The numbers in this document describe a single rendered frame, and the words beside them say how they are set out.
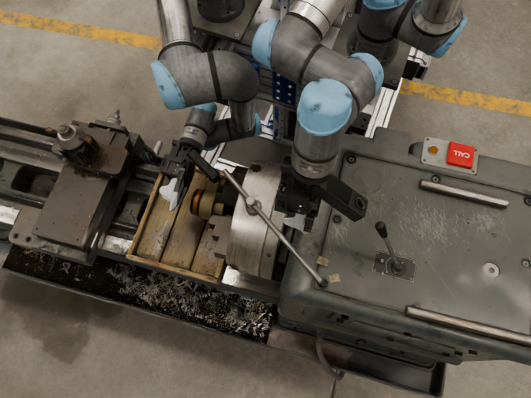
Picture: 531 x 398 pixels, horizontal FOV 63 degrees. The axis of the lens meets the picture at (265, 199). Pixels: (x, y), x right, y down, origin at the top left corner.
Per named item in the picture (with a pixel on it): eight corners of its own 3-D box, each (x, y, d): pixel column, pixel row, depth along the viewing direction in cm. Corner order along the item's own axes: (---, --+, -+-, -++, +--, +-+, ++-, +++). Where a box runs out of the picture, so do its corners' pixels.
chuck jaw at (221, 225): (250, 222, 117) (237, 263, 112) (250, 229, 122) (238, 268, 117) (211, 212, 118) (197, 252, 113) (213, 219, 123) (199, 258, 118)
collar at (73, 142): (89, 129, 127) (84, 124, 124) (77, 152, 124) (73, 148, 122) (64, 123, 128) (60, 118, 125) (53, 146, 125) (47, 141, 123)
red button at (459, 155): (472, 150, 108) (475, 146, 106) (469, 170, 106) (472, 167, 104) (447, 144, 109) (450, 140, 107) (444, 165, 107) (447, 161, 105)
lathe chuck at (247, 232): (289, 181, 138) (288, 150, 107) (263, 279, 133) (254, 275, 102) (262, 174, 139) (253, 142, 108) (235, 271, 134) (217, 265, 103)
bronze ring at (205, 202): (228, 187, 119) (197, 179, 120) (218, 218, 116) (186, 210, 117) (231, 200, 128) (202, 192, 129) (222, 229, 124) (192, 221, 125)
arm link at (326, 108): (367, 87, 63) (338, 120, 58) (350, 140, 72) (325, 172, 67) (319, 65, 65) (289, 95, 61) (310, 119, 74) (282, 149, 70)
